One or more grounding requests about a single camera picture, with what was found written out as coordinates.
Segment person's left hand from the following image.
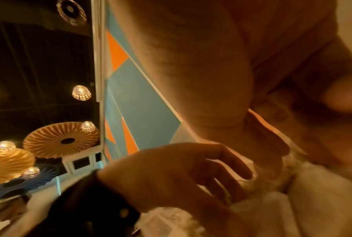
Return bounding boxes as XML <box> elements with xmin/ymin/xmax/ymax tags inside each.
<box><xmin>96</xmin><ymin>142</ymin><xmax>253</xmax><ymax>237</ymax></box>

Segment person's right hand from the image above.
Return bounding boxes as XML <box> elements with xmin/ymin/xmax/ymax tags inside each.
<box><xmin>107</xmin><ymin>0</ymin><xmax>352</xmax><ymax>181</ymax></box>

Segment clear plastic bag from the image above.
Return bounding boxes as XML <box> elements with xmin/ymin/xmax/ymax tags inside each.
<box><xmin>133</xmin><ymin>122</ymin><xmax>311</xmax><ymax>237</ymax></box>

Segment white square tea bag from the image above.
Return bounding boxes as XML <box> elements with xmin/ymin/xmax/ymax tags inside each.
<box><xmin>285</xmin><ymin>162</ymin><xmax>352</xmax><ymax>237</ymax></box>

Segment blue pleated ceiling lamp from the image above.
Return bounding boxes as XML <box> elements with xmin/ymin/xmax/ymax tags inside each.
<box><xmin>0</xmin><ymin>163</ymin><xmax>60</xmax><ymax>203</ymax></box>

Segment orange pleated ceiling lamp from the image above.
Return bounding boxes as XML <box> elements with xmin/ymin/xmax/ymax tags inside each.
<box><xmin>22</xmin><ymin>121</ymin><xmax>100</xmax><ymax>159</ymax></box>
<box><xmin>0</xmin><ymin>145</ymin><xmax>36</xmax><ymax>188</ymax></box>

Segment black wrist strap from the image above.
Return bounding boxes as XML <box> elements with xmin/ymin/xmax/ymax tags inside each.
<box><xmin>27</xmin><ymin>170</ymin><xmax>142</xmax><ymax>237</ymax></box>

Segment lit wire cage pendant lamp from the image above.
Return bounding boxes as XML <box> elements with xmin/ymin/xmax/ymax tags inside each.
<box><xmin>72</xmin><ymin>85</ymin><xmax>92</xmax><ymax>102</ymax></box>
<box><xmin>23</xmin><ymin>167</ymin><xmax>41</xmax><ymax>179</ymax></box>
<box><xmin>0</xmin><ymin>141</ymin><xmax>16</xmax><ymax>153</ymax></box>
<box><xmin>81</xmin><ymin>121</ymin><xmax>96</xmax><ymax>133</ymax></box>

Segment white window frame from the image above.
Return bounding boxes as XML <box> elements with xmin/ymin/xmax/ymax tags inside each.
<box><xmin>61</xmin><ymin>145</ymin><xmax>104</xmax><ymax>175</ymax></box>

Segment unlit wire cage pendant lamp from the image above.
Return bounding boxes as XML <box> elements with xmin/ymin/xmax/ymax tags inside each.
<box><xmin>56</xmin><ymin>0</ymin><xmax>87</xmax><ymax>27</ymax></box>

